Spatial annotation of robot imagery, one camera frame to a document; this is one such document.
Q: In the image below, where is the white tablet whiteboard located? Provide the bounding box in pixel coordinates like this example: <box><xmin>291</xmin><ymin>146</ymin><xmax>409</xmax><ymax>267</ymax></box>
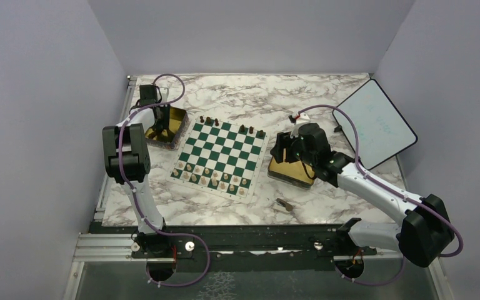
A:
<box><xmin>332</xmin><ymin>79</ymin><xmax>418</xmax><ymax>169</ymax></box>

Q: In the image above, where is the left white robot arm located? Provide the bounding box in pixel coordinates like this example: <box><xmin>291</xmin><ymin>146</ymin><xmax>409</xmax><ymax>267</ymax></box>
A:
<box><xmin>102</xmin><ymin>84</ymin><xmax>172</xmax><ymax>257</ymax></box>

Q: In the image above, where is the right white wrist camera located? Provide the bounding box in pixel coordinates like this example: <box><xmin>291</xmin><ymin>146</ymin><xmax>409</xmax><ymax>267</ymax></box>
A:
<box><xmin>289</xmin><ymin>112</ymin><xmax>311</xmax><ymax>138</ymax></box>

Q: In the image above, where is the green and white chessboard mat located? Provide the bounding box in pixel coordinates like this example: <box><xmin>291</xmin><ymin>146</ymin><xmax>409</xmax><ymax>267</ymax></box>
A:
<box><xmin>170</xmin><ymin>116</ymin><xmax>269</xmax><ymax>204</ymax></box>

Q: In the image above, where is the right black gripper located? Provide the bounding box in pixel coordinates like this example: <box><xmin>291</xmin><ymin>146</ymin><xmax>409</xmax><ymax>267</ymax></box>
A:
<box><xmin>270</xmin><ymin>130</ymin><xmax>316</xmax><ymax>167</ymax></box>

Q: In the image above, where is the aluminium frame rail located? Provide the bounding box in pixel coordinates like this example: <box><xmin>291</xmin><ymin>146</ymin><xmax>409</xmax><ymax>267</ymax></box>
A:
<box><xmin>62</xmin><ymin>75</ymin><xmax>174</xmax><ymax>300</ymax></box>

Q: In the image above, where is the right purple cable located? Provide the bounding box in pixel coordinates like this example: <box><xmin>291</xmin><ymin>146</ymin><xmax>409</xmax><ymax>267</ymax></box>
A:
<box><xmin>297</xmin><ymin>104</ymin><xmax>465</xmax><ymax>288</ymax></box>

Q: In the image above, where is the empty gold tin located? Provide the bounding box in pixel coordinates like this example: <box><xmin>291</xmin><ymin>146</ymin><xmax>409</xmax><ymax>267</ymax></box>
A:
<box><xmin>267</xmin><ymin>143</ymin><xmax>315</xmax><ymax>189</ymax></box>

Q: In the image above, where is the light wooden chess pieces row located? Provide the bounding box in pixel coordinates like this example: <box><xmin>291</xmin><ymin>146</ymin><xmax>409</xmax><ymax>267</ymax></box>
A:
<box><xmin>169</xmin><ymin>161</ymin><xmax>254</xmax><ymax>198</ymax></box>

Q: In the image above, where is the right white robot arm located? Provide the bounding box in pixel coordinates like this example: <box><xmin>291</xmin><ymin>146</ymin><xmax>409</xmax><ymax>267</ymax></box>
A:
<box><xmin>270</xmin><ymin>123</ymin><xmax>454</xmax><ymax>268</ymax></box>

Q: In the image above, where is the gold tin with dark pieces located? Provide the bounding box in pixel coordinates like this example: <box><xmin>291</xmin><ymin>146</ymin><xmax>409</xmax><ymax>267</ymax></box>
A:
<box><xmin>145</xmin><ymin>105</ymin><xmax>190</xmax><ymax>150</ymax></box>

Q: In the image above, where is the small wooden piece on table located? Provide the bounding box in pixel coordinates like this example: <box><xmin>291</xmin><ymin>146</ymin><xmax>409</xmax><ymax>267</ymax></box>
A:
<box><xmin>274</xmin><ymin>198</ymin><xmax>293</xmax><ymax>213</ymax></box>

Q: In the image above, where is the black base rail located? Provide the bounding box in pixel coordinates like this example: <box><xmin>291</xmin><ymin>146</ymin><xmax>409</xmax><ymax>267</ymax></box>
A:
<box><xmin>89</xmin><ymin>222</ymin><xmax>382</xmax><ymax>275</ymax></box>

